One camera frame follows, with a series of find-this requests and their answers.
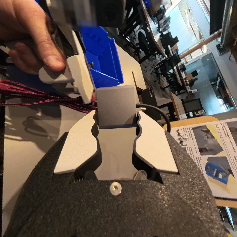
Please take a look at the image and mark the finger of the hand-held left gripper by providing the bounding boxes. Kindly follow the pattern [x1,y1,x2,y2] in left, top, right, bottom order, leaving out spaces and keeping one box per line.
[65,30,95,104]

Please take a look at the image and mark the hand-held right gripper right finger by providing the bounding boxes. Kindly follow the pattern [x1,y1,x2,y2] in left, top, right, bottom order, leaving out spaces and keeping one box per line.
[132,111,178,174]

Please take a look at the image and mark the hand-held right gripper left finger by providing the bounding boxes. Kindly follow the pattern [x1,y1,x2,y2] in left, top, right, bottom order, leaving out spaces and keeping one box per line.
[54,110,102,175]

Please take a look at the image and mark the blue plastic bin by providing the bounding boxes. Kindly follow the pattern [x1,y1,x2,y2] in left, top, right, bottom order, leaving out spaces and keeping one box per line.
[80,26,125,89]

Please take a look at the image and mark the grey usb hub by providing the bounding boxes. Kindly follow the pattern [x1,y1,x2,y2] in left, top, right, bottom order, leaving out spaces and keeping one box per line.
[96,85,138,129]

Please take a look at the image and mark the red braided usb cable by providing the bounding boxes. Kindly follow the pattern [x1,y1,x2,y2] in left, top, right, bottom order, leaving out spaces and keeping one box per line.
[0,80,97,114]

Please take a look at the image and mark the person's left hand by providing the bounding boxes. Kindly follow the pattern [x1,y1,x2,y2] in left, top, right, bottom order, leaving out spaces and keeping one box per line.
[0,0,66,75]

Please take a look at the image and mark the black office chair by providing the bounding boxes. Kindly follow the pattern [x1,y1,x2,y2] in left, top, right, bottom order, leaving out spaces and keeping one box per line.
[132,30,151,62]

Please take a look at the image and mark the printed instruction board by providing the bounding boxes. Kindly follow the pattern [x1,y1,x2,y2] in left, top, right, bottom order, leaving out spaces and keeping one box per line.
[163,116,237,208]

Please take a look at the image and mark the wooden top desk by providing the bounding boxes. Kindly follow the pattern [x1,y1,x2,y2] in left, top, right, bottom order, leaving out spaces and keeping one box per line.
[140,0,167,58]

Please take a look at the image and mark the printed plastic bag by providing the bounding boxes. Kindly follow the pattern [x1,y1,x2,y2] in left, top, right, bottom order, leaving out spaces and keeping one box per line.
[143,60,160,75]

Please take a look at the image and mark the silver ceiling pipe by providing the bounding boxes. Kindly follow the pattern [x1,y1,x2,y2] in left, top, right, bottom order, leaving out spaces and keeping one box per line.
[220,0,237,44]

